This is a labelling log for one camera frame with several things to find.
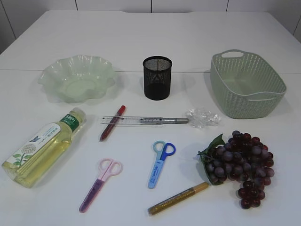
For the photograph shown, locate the clear plastic sheet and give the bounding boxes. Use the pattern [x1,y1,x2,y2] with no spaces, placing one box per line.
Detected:
[185,108,221,128]

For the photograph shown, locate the purple grape bunch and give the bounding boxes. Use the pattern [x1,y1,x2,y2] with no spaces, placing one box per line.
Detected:
[198,130,275,209]

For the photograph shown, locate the yellow tea bottle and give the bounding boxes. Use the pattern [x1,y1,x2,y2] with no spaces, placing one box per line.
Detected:
[2,108,87,188]

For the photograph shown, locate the silver glitter marker pen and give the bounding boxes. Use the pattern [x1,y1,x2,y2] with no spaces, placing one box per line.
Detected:
[139,117,189,125]

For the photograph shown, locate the black mesh pen holder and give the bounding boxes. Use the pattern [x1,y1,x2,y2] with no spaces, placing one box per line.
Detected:
[143,56,172,101]

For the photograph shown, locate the red marker pen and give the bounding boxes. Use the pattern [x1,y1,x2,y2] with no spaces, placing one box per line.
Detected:
[99,105,126,142]

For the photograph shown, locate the clear plastic ruler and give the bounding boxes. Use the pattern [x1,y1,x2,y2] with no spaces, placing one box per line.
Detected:
[99,116,162,126]

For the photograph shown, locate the green wavy glass plate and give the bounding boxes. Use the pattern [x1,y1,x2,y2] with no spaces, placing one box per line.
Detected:
[38,55,116,103]

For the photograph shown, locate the gold glitter marker pen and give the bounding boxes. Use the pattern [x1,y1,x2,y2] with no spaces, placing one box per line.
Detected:
[147,182,209,216]

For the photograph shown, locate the green plastic woven basket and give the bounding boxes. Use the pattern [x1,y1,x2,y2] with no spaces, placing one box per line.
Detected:
[210,49,287,119]

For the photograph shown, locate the blue capped scissors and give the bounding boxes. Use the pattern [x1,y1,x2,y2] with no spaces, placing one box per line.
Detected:
[148,140,176,189]

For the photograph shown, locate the pink purple capped scissors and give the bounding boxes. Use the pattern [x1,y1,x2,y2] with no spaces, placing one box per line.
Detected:
[79,158,123,213]

